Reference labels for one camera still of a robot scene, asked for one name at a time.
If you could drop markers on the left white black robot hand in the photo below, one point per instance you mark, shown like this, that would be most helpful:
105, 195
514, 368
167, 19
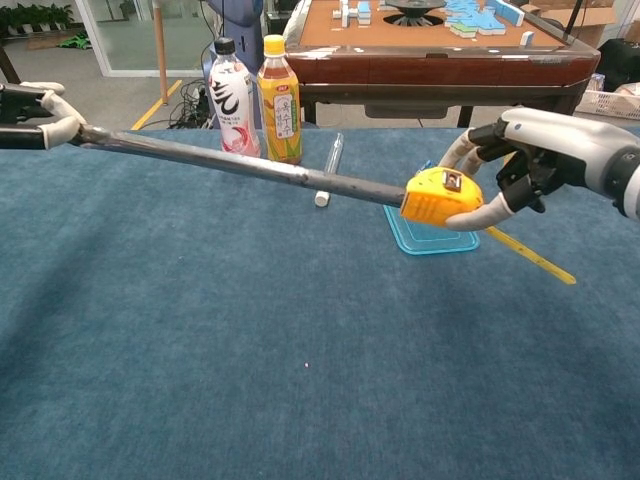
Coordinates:
55, 127

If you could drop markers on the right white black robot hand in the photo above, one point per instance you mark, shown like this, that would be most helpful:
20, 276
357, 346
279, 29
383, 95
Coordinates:
560, 145

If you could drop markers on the yellow tape measure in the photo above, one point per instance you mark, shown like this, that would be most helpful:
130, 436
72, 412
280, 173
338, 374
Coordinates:
440, 200

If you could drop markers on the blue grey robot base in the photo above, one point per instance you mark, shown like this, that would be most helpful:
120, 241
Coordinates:
245, 25

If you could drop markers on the white plastic basket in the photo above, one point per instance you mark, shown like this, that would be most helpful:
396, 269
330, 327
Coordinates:
607, 102

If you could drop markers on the black slanted stand leg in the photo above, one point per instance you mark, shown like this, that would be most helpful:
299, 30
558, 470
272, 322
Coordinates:
9, 65

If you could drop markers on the green potted plants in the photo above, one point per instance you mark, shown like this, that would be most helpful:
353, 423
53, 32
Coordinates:
35, 17

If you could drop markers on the single blue white mahjong tile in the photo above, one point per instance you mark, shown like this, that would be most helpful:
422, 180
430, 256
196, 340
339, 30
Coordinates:
526, 38

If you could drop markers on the cardboard box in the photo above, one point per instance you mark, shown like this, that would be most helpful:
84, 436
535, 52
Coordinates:
590, 20

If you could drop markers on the wooden pole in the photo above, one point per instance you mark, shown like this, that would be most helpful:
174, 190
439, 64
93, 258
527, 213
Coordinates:
161, 50

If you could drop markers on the blue binder clip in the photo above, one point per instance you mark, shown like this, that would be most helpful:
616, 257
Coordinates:
426, 166

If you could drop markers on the brown mahjong table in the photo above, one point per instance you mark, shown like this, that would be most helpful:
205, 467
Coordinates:
450, 62

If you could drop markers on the blue translucent plastic lid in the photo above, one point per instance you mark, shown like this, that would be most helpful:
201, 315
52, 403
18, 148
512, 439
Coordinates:
440, 240

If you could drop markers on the blue white mahjong tile pile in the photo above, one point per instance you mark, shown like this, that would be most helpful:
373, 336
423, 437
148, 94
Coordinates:
475, 17

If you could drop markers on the clear bottle pink drink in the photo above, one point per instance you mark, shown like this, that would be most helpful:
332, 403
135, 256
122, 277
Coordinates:
232, 110

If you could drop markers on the black round table centre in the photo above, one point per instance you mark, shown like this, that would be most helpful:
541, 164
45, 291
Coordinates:
412, 10

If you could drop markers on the yellow tea bottle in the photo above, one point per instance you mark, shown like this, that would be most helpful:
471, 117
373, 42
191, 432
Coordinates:
279, 110

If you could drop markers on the blue felt table mat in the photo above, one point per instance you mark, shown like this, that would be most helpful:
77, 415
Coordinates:
250, 325

